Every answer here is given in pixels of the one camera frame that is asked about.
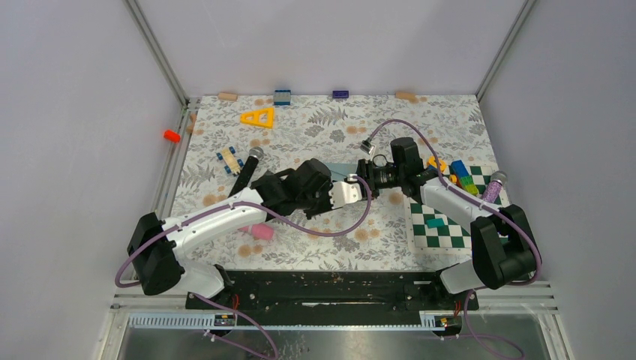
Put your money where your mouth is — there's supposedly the light blue envelope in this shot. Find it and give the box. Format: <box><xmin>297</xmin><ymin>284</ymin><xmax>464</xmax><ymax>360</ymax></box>
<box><xmin>325</xmin><ymin>163</ymin><xmax>357</xmax><ymax>183</ymax></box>

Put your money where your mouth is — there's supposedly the orange red cap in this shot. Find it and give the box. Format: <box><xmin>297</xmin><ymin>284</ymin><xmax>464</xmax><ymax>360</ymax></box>
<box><xmin>163</xmin><ymin>130</ymin><xmax>181</xmax><ymax>143</ymax></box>

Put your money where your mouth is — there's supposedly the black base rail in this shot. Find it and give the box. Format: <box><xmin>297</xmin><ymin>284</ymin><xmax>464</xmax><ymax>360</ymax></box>
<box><xmin>212</xmin><ymin>270</ymin><xmax>479</xmax><ymax>326</ymax></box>

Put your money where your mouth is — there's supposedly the yellow triangle toy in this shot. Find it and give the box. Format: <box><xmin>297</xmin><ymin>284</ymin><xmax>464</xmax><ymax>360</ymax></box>
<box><xmin>240</xmin><ymin>107</ymin><xmax>275</xmax><ymax>129</ymax></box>

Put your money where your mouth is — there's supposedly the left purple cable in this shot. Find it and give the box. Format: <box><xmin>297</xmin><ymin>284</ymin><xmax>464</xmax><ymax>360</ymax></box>
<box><xmin>114</xmin><ymin>175</ymin><xmax>374</xmax><ymax>360</ymax></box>

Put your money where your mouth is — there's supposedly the rainbow lego brick stack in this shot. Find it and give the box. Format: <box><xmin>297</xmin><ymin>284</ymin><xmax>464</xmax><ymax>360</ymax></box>
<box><xmin>450</xmin><ymin>160</ymin><xmax>480</xmax><ymax>197</ymax></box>

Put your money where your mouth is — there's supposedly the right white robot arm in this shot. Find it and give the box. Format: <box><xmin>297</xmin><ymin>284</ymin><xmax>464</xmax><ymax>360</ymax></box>
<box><xmin>355</xmin><ymin>137</ymin><xmax>541</xmax><ymax>309</ymax></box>

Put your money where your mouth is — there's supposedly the green white chessboard mat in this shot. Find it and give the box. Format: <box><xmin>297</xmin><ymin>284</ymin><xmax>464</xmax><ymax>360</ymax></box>
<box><xmin>403</xmin><ymin>164</ymin><xmax>510</xmax><ymax>255</ymax></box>

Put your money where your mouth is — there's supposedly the floral table mat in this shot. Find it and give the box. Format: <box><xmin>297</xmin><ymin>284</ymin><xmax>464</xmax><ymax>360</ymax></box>
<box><xmin>171</xmin><ymin>95</ymin><xmax>497</xmax><ymax>271</ymax></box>

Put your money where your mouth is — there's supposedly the dark purple lego brick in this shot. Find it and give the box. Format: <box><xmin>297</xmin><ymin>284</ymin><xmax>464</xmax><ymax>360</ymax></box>
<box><xmin>331</xmin><ymin>90</ymin><xmax>350</xmax><ymax>99</ymax></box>

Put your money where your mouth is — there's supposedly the teal small block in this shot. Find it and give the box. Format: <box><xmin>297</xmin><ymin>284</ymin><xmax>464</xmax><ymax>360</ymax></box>
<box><xmin>425</xmin><ymin>218</ymin><xmax>446</xmax><ymax>229</ymax></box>

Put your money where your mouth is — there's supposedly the wooden cylinder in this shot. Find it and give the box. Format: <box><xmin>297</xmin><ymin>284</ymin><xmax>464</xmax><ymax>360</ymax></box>
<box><xmin>217</xmin><ymin>92</ymin><xmax>239</xmax><ymax>102</ymax></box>
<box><xmin>394</xmin><ymin>91</ymin><xmax>419</xmax><ymax>104</ymax></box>

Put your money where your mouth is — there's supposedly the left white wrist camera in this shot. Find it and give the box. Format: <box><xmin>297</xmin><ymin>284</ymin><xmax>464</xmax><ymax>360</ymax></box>
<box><xmin>328</xmin><ymin>174</ymin><xmax>368</xmax><ymax>209</ymax></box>

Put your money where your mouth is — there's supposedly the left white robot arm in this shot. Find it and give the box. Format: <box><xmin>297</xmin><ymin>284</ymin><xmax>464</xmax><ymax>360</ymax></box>
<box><xmin>127</xmin><ymin>159</ymin><xmax>350</xmax><ymax>308</ymax></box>

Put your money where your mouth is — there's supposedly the black glitter microphone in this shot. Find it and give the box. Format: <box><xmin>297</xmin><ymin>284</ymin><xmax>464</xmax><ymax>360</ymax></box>
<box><xmin>229</xmin><ymin>146</ymin><xmax>264</xmax><ymax>197</ymax></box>

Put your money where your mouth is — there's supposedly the blue lego brick stack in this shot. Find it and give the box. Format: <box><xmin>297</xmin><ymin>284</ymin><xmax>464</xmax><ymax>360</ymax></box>
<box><xmin>272</xmin><ymin>89</ymin><xmax>292</xmax><ymax>106</ymax></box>

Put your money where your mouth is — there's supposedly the right wooden cylinder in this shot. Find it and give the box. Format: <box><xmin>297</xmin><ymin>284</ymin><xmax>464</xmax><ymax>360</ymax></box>
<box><xmin>394</xmin><ymin>91</ymin><xmax>419</xmax><ymax>104</ymax></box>

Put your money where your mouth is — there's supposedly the left wooden cylinder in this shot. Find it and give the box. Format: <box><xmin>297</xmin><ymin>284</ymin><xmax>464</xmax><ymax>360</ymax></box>
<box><xmin>217</xmin><ymin>92</ymin><xmax>239</xmax><ymax>102</ymax></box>

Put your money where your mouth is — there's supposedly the wooden toy car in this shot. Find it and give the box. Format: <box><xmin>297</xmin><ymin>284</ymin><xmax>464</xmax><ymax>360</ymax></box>
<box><xmin>216</xmin><ymin>146</ymin><xmax>244</xmax><ymax>176</ymax></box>

